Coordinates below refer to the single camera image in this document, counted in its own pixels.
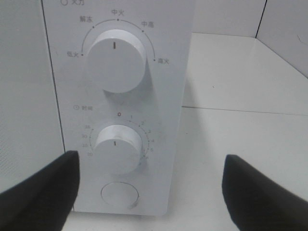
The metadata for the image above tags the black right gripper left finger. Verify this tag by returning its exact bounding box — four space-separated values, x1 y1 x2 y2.
0 151 80 231

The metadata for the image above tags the white microwave door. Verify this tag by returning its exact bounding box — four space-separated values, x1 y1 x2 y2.
0 0 64 191

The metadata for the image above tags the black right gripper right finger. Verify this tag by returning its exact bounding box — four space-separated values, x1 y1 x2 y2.
222 154 308 231

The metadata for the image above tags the upper white power knob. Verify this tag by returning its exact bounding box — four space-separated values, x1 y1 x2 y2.
86 29 147 93

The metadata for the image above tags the white timer knob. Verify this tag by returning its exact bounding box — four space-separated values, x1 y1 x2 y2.
93 125 143 175

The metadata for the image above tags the white microwave oven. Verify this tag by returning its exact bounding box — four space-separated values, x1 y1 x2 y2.
0 0 195 216

